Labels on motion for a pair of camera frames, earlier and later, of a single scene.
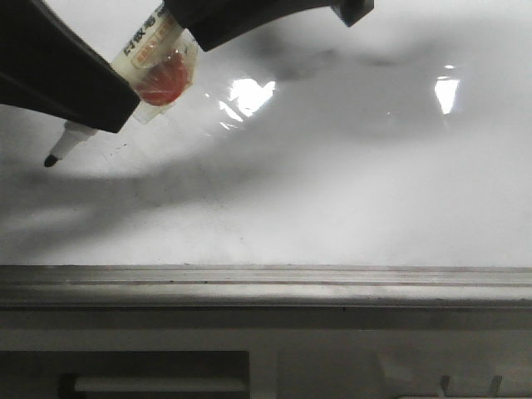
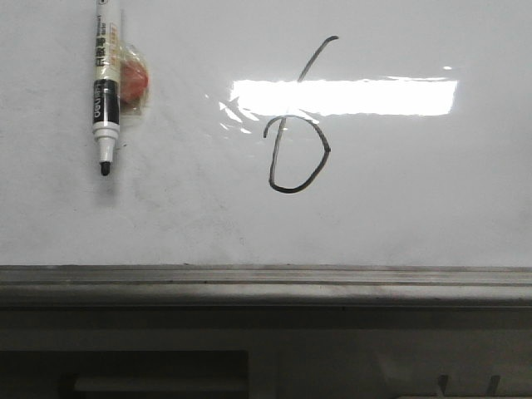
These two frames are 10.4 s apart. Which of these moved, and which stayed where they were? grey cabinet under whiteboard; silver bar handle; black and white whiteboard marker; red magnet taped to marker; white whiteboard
Moved: red magnet taped to marker; black and white whiteboard marker
Stayed: grey cabinet under whiteboard; silver bar handle; white whiteboard
